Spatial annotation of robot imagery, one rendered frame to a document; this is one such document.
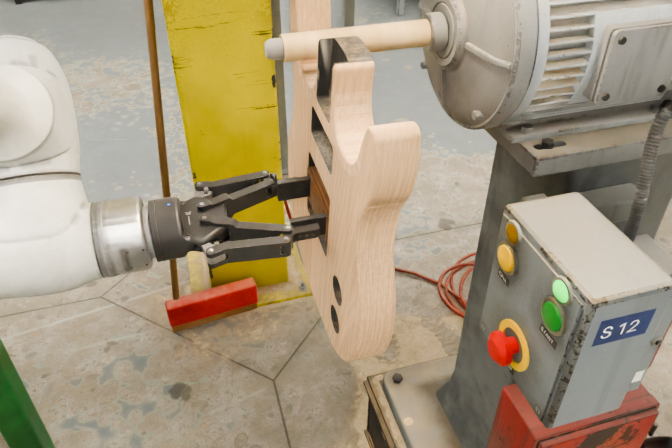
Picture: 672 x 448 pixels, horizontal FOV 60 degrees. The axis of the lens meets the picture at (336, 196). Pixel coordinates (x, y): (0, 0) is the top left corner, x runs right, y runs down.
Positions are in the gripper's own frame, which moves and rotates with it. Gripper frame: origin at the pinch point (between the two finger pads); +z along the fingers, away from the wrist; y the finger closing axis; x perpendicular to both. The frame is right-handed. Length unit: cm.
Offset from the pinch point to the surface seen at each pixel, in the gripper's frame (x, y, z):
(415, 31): 19.5, -5.9, 13.7
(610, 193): -1.0, 6.5, 40.3
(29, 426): -58, -15, -51
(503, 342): -4.4, 22.7, 15.8
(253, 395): -110, -41, -7
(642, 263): 8.6, 25.5, 26.2
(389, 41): 18.7, -5.6, 10.4
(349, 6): -44, -159, 57
